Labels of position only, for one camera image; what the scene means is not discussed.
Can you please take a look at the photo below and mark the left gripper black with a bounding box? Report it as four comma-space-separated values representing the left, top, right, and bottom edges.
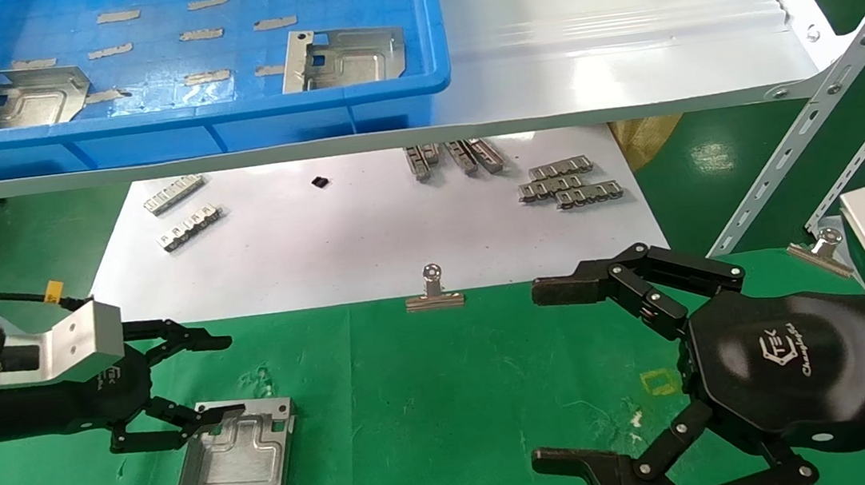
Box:
84, 310, 250, 459

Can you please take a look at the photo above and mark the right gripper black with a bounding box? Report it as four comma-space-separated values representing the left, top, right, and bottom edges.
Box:
511, 220, 865, 485

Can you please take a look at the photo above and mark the sheet metal bracket part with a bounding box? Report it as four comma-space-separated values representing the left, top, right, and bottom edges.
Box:
0, 59, 96, 131
164, 393, 304, 485
277, 20, 411, 95

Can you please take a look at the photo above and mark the silver binder clip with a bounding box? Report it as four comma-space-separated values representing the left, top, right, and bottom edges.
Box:
401, 260, 467, 313
784, 225, 857, 285

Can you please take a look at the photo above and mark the green table cloth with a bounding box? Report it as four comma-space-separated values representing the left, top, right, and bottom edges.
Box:
0, 239, 865, 485

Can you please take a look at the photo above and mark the yellow woven sack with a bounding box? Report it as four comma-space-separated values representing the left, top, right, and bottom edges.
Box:
607, 113, 689, 175

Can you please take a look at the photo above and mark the white lower shelf board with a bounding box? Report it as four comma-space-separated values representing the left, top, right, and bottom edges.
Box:
76, 118, 674, 335

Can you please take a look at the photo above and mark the white shelf board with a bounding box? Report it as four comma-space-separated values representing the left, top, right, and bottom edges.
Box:
76, 118, 674, 335
0, 0, 865, 201

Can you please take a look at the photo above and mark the blue plastic bin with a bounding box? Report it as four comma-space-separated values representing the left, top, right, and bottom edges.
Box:
0, 0, 459, 181

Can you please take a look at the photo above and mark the white upper shelf board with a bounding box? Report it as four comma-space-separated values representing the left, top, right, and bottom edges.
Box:
0, 0, 865, 201

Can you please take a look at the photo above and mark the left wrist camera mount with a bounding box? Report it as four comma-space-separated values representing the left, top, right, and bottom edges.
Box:
0, 297, 130, 392

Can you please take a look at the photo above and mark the black cable with yellow tag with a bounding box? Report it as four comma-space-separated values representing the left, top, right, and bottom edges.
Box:
0, 273, 96, 318

